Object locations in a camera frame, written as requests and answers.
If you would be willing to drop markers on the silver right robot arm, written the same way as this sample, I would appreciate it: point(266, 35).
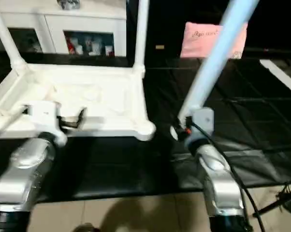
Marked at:
point(218, 179)

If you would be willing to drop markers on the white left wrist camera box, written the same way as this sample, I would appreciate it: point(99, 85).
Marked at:
point(46, 118)

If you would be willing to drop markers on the black work mat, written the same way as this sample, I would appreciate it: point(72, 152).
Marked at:
point(261, 121)

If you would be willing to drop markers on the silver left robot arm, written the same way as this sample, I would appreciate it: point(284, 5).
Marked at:
point(24, 174)

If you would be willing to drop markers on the white glass-door cabinet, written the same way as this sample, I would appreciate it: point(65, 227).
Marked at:
point(39, 24)

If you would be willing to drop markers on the red bottle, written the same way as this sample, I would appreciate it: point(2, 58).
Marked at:
point(71, 46)

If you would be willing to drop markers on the black tripod stand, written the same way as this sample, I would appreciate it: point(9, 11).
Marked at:
point(281, 203)

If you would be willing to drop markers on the dark patterned ornament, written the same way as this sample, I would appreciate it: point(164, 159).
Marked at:
point(68, 3)

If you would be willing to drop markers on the pink pillow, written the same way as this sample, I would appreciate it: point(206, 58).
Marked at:
point(201, 41)

